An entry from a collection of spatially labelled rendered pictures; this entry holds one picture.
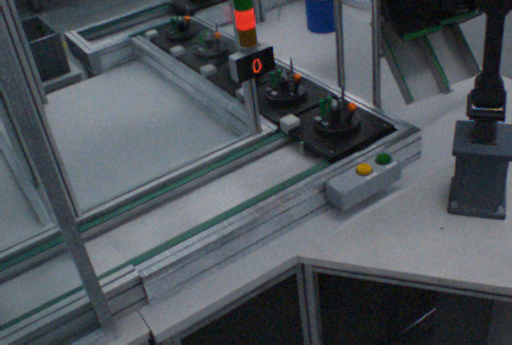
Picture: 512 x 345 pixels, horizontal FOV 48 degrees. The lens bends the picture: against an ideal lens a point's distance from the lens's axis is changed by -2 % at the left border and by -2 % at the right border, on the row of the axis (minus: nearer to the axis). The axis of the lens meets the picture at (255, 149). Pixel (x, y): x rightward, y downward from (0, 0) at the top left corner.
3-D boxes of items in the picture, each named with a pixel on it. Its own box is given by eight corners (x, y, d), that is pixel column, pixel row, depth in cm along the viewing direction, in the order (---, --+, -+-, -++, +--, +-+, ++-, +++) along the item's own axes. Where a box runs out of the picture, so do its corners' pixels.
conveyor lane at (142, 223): (394, 155, 177) (394, 127, 171) (140, 292, 143) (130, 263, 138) (333, 120, 198) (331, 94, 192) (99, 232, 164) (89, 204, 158)
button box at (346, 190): (401, 178, 161) (402, 160, 158) (343, 212, 153) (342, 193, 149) (384, 167, 166) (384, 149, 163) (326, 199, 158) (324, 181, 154)
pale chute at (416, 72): (441, 93, 179) (449, 88, 175) (406, 105, 175) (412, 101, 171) (404, 12, 183) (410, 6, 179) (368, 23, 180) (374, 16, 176)
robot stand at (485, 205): (505, 220, 148) (515, 156, 137) (446, 213, 153) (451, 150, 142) (505, 185, 159) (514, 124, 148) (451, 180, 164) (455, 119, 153)
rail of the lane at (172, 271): (420, 157, 174) (422, 126, 168) (151, 307, 139) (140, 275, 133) (407, 150, 178) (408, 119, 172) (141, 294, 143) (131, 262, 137)
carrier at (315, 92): (338, 100, 190) (336, 65, 183) (277, 128, 181) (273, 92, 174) (293, 76, 208) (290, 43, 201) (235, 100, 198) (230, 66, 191)
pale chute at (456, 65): (474, 76, 185) (481, 71, 181) (440, 88, 181) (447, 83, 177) (437, -1, 189) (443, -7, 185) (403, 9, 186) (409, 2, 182)
